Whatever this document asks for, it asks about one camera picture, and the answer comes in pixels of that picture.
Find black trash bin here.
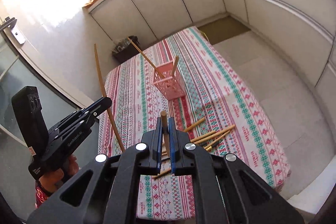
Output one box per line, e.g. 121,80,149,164
112,38,138,64

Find person left hand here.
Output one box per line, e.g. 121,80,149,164
35,155,80,209

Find brown floor mat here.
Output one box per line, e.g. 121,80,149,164
198,16,250,45

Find bamboo chopstick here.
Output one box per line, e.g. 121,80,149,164
93,43,126,154
127,37,165,79
190,124,236,143
183,117,205,132
152,168,171,180
171,56,179,77
161,111,170,157

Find patterned tablecloth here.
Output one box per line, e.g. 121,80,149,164
98,26,292,221

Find white lower cabinets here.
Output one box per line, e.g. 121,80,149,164
89,0,335,118

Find door handle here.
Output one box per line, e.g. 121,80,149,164
1,17,26,45

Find black chopstick gold band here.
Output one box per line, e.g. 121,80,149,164
204,136,224,150
206,140,224,152

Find pink perforated utensil holder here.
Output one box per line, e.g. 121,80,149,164
153,61,186,101

